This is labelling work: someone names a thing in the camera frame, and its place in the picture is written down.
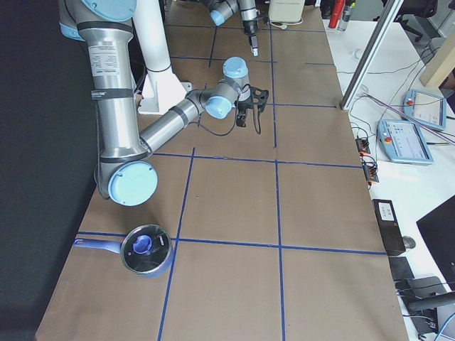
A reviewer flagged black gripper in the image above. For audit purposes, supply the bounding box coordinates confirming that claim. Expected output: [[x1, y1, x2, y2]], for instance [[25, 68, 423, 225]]
[[235, 90, 254, 127], [242, 17, 259, 57]]

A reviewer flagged chrome toaster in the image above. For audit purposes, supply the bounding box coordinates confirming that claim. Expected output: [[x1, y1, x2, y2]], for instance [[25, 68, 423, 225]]
[[269, 0, 304, 24]]

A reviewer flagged aluminium frame post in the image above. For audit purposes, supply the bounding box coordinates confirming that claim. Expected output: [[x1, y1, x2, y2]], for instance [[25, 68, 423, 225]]
[[341, 0, 404, 111]]

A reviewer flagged near teach pendant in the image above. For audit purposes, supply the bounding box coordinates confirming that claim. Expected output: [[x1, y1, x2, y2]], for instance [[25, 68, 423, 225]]
[[377, 119, 434, 165]]

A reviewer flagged far teach pendant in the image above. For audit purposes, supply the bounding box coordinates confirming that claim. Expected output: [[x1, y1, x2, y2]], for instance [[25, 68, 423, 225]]
[[403, 89, 446, 131]]

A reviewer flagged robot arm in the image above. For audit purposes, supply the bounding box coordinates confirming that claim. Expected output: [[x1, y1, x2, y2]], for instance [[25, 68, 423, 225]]
[[58, 1, 254, 206], [202, 0, 259, 57]]

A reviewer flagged orange black connector block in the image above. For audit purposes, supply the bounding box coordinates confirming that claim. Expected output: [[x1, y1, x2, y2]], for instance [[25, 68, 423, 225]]
[[355, 137, 370, 157]]

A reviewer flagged blue saucepan with lid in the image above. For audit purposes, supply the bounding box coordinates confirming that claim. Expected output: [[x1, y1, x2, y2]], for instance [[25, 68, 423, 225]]
[[73, 224, 174, 278]]

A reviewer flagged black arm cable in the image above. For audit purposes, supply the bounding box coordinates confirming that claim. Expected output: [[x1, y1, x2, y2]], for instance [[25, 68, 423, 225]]
[[94, 83, 266, 200]]

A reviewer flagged black labelled box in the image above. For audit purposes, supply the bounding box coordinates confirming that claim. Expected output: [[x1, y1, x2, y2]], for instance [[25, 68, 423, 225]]
[[373, 199, 406, 256]]

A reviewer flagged black computer monitor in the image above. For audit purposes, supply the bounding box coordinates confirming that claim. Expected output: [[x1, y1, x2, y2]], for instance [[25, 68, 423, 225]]
[[417, 197, 455, 290]]

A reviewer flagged red bottle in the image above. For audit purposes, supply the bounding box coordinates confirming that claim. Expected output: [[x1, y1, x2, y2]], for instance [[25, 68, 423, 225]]
[[328, 0, 346, 29]]

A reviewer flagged white camera mast base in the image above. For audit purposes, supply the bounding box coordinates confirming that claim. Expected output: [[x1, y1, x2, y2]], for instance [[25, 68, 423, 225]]
[[133, 0, 187, 114]]

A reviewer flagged clear plastic bottle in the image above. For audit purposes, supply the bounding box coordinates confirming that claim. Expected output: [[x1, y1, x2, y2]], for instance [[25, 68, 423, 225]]
[[337, 0, 356, 32]]

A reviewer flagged teach pendant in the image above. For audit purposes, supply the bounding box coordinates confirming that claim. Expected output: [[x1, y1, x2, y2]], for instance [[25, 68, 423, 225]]
[[403, 89, 446, 131], [377, 119, 434, 165]]

